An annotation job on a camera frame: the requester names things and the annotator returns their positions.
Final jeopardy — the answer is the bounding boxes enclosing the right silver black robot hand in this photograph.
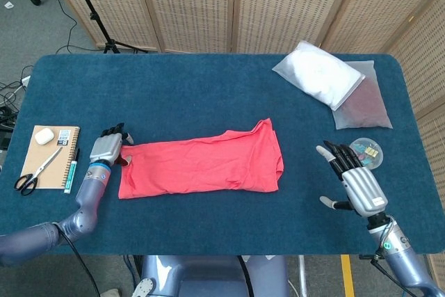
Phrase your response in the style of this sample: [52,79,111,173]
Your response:
[315,140,389,217]

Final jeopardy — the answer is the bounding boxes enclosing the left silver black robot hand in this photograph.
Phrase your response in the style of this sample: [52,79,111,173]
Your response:
[89,122,135,169]

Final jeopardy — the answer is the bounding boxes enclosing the red cloth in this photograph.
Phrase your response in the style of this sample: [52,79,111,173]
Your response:
[118,118,285,200]

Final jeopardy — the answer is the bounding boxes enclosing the black pen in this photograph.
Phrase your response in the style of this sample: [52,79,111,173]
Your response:
[71,146,81,173]

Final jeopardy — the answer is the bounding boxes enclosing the clear round box of clips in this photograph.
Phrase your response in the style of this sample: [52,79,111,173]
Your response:
[348,137,385,172]

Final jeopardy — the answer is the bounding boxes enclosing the small black white card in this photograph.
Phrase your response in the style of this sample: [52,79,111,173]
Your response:
[56,129,72,147]

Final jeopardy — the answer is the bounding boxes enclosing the green white marker pen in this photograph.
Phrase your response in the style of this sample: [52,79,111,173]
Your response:
[63,159,78,194]

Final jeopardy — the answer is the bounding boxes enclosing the white earbuds case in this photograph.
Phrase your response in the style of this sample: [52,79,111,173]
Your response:
[33,127,55,145]

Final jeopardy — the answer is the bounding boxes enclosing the brown spiral notebook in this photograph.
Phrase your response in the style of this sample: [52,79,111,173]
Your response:
[20,125,81,190]

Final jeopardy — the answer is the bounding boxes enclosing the dark red garment in bag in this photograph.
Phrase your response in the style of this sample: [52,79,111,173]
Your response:
[332,60,394,130]

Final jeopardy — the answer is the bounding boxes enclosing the blue carpet table cover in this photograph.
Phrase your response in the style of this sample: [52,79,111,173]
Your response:
[0,54,445,256]

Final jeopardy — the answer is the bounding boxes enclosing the white garment in plastic bag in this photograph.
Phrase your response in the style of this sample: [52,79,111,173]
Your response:
[271,40,366,112]

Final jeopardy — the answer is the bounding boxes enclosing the black tripod stand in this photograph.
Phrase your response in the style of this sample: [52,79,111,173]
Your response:
[64,0,149,54]

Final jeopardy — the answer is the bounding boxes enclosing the blue-grey robot torso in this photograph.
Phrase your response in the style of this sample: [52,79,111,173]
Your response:
[131,255,291,297]

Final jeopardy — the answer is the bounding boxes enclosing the black-handled scissors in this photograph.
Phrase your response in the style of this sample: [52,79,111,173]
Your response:
[13,146,64,196]

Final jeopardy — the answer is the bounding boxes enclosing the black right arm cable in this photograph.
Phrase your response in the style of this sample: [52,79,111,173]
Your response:
[359,253,418,297]

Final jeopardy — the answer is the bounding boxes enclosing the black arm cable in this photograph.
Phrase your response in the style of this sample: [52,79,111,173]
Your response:
[359,253,418,297]
[62,229,102,297]

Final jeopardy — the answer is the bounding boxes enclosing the tangle of floor cables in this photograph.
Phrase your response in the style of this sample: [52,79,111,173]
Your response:
[0,65,34,131]

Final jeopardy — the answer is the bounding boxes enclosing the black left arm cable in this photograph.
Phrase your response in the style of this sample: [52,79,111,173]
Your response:
[62,229,102,297]

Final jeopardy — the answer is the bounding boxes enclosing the thin black floor cable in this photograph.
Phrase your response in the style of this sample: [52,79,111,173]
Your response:
[51,0,105,51]

